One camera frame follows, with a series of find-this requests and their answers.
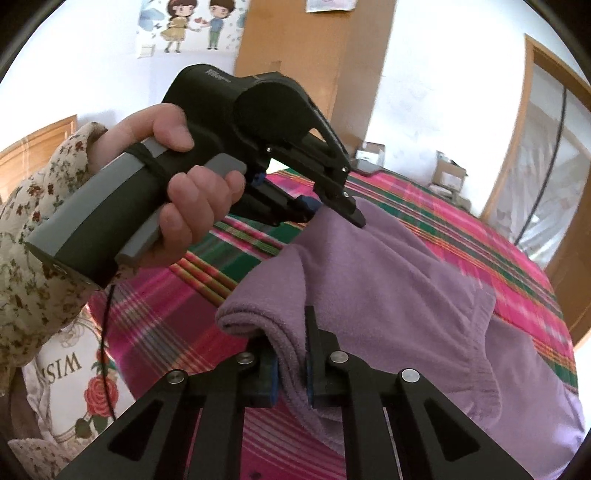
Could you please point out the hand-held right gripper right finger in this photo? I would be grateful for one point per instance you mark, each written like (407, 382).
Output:
(318, 350)

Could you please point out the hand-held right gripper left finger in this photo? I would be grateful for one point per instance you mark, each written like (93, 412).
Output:
(272, 378)

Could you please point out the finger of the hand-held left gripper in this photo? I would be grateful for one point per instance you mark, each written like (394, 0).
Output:
(309, 205)
(341, 198)

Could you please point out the person's left forearm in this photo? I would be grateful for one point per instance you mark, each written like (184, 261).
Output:
(27, 277)

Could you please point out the person's left hand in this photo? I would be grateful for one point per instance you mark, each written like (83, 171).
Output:
(198, 198)

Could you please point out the small white box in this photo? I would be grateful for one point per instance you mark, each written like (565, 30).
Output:
(371, 150)

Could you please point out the wooden wardrobe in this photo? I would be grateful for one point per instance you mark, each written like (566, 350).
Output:
(314, 69)

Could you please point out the grey plastic parcels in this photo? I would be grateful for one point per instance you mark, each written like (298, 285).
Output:
(450, 194)

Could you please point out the brown cardboard box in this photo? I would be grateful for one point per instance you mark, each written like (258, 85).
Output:
(448, 168)

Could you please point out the plaid bed sheet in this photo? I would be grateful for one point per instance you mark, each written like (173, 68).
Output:
(152, 323)

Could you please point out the white rose-print quilt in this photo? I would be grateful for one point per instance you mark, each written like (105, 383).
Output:
(69, 369)

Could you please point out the person's body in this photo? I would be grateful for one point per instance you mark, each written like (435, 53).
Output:
(37, 461)

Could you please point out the wooden door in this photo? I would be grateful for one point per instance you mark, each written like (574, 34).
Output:
(577, 286)

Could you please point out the cartoon wall poster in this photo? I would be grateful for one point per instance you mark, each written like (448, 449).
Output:
(194, 27)

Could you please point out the door frame with plastic curtain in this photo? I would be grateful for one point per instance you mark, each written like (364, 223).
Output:
(545, 161)

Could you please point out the wooden bed frame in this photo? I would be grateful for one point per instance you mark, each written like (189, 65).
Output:
(37, 157)

